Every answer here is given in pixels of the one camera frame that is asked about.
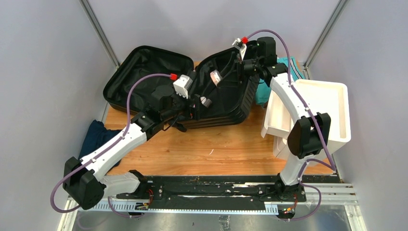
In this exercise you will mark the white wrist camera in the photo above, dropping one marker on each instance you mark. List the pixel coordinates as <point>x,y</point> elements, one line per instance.
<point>182,86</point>
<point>241,46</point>

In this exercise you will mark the aluminium frame post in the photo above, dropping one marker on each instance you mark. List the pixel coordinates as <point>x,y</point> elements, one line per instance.
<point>99,31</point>
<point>336,13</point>

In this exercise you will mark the left aluminium frame post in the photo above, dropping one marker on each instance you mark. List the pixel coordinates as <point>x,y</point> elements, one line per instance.
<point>99,31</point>

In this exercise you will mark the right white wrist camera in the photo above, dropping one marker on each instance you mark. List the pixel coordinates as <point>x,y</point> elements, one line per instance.
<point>241,46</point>

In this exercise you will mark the black ribbed hard-shell suitcase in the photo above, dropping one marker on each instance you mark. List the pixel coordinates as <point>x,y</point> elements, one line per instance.
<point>148,67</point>

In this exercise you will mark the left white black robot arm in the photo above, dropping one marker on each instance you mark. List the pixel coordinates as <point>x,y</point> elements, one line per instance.
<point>85,180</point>

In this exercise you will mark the right aluminium frame post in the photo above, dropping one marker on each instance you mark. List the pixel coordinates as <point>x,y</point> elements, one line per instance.
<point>336,13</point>

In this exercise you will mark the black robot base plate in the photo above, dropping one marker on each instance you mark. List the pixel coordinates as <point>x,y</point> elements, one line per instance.
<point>231,193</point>

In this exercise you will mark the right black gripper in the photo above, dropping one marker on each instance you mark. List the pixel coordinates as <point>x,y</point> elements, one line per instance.
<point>243,67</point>

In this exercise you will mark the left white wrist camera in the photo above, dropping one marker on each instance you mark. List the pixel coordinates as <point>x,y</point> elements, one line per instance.
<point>182,86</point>

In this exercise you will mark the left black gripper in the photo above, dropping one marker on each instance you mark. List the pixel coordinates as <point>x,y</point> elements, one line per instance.
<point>194,112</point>

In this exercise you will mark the clear round plastic jar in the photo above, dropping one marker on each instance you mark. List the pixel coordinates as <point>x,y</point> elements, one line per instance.
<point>215,77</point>

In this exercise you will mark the dark blue cloth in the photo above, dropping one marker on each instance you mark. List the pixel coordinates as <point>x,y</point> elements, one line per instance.
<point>97,136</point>

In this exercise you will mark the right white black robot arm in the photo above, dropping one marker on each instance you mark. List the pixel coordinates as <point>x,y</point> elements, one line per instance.
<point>310,132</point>

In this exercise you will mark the white three-drawer storage unit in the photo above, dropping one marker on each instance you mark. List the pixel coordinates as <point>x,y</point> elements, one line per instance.
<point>324,97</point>

